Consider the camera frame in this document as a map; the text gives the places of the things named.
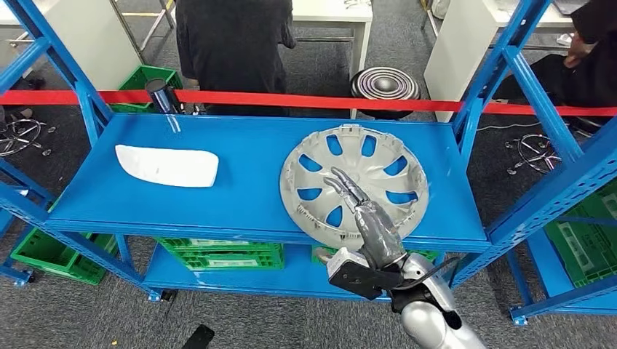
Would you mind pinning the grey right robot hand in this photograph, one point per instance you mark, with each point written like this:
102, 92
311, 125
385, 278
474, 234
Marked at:
378, 236

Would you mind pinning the silver wheel hubcap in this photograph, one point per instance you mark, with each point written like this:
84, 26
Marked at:
352, 154

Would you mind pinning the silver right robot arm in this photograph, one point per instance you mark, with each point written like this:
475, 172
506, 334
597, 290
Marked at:
429, 327

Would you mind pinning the white curved plastic part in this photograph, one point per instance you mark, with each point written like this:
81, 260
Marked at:
168, 166

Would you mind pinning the red barrier belt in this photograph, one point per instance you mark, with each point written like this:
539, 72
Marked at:
313, 101

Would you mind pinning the black ringed round stool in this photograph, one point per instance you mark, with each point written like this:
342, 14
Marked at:
385, 84

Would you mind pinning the chrome chair base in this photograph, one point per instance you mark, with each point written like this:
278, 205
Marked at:
19, 135
542, 153

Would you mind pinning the black robot foot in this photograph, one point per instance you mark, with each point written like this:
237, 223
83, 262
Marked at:
198, 338

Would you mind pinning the person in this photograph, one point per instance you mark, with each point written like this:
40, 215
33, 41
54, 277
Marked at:
593, 72
231, 43

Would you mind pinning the dark laptop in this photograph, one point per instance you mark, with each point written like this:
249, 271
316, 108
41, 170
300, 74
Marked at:
571, 6

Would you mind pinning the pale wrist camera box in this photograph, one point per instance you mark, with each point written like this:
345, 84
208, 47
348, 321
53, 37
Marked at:
344, 257

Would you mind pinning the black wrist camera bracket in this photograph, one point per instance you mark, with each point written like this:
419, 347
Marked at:
361, 284

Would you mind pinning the dark chrome barrier post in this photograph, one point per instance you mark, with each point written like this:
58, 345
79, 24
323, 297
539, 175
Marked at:
161, 96

